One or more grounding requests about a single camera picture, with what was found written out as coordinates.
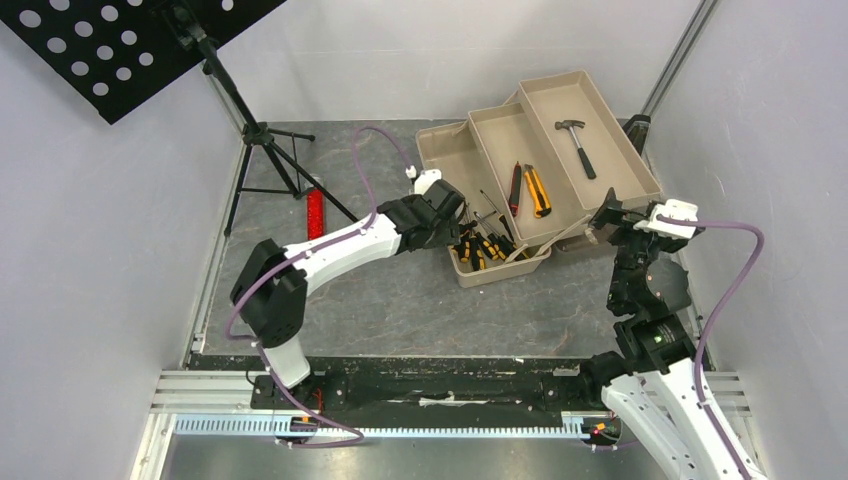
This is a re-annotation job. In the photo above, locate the screwdriver yellow black extra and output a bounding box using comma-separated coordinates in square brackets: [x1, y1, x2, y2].
[474, 232, 498, 260]

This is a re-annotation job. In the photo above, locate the red black utility knife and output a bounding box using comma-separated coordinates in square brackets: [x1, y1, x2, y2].
[508, 162, 523, 218]

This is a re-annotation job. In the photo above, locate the beige plastic tool box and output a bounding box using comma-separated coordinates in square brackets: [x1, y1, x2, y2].
[416, 70, 661, 288]

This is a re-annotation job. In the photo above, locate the black handled claw hammer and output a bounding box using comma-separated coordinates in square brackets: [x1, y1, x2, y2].
[554, 120, 597, 180]

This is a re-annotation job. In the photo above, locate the screwdriver black handle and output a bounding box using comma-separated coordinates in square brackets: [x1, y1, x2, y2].
[479, 189, 515, 243]

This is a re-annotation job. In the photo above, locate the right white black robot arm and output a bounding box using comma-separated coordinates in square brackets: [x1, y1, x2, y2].
[577, 189, 766, 479]

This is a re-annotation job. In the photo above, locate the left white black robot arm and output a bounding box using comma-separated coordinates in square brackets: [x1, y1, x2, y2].
[230, 178, 465, 408]

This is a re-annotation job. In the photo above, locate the red cylindrical object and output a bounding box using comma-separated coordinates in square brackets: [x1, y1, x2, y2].
[306, 188, 326, 241]

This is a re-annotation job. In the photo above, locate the black metronome clear cover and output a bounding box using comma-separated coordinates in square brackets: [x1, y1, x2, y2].
[622, 114, 652, 155]

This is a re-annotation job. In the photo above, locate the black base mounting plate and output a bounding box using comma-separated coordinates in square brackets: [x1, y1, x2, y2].
[291, 357, 608, 429]

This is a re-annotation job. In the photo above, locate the black perforated music stand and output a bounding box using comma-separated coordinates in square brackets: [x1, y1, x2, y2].
[1, 1, 355, 224]

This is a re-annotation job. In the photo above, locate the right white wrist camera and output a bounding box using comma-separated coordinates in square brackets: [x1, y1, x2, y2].
[633, 199, 699, 240]

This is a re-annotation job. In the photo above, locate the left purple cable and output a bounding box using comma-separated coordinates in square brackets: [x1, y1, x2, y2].
[223, 127, 419, 450]

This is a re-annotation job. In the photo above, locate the aluminium frame rail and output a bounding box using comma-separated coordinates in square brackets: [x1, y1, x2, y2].
[129, 66, 319, 480]

